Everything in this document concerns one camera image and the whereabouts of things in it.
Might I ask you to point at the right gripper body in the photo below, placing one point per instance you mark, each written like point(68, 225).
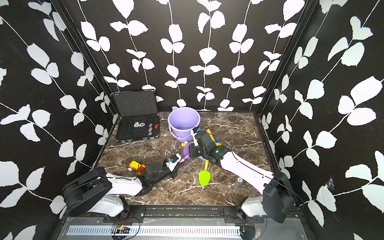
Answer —
point(196, 151)

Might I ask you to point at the yellow plastic square shovel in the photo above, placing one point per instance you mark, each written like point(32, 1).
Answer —
point(212, 137)

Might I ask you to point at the purple scoop pink handle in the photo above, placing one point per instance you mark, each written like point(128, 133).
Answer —
point(186, 153)

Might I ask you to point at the green trowel yellow handle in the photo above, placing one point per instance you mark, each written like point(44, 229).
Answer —
point(204, 176)

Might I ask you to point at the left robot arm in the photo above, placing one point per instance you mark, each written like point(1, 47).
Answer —
point(100, 192)

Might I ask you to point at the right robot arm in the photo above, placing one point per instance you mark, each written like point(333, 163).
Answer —
point(277, 196)

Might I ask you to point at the purple plastic bucket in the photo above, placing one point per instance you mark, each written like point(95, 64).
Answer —
point(181, 122)

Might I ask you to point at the yellow red toy car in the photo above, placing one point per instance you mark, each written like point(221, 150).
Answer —
point(135, 166)

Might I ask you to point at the open black tool case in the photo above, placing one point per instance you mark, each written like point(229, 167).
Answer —
point(139, 116)

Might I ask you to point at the white perforated strip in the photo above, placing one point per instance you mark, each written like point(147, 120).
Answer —
point(157, 231)

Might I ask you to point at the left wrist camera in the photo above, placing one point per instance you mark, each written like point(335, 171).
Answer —
point(174, 159)

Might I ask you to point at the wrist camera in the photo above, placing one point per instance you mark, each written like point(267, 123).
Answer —
point(194, 132)
point(174, 159)

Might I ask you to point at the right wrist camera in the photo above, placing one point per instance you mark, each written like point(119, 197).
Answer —
point(194, 132)

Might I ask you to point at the black front rail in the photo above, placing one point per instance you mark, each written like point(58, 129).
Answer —
point(230, 214)

